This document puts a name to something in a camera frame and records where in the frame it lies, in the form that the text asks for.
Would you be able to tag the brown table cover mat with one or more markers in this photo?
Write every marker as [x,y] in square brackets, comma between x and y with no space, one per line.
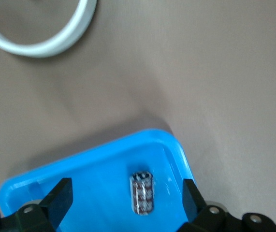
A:
[176,72]

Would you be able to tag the blue plastic tray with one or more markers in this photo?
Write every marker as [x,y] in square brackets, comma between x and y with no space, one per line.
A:
[99,174]

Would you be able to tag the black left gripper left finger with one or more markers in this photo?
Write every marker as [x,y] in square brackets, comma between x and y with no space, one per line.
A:
[43,217]

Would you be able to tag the black white-striped cylindrical capacitor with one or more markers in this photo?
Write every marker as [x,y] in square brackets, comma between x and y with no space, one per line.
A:
[141,193]

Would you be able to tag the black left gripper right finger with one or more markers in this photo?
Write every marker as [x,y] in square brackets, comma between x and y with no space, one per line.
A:
[212,220]

